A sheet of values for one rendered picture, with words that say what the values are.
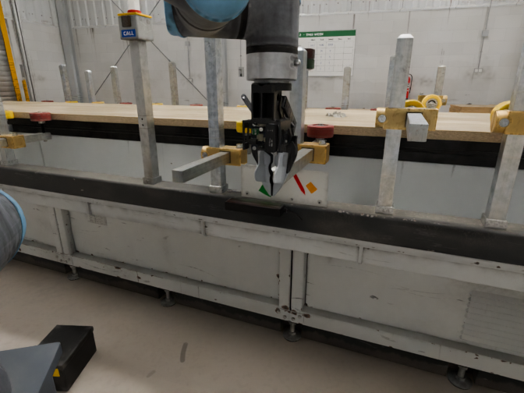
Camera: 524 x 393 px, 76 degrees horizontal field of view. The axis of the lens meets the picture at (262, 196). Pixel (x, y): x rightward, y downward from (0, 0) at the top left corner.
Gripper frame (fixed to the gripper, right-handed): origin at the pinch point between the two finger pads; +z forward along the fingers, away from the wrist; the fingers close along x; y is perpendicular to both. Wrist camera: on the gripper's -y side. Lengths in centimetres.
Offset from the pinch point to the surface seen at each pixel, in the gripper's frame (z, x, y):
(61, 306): 81, -120, -33
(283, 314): 68, -13, -51
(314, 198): 9.6, 2.4, -27.3
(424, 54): -97, 56, -745
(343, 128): -8.0, 5.9, -48.1
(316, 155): -2.5, 2.5, -27.0
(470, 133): -8, 41, -48
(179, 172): -0.5, -24.3, -2.7
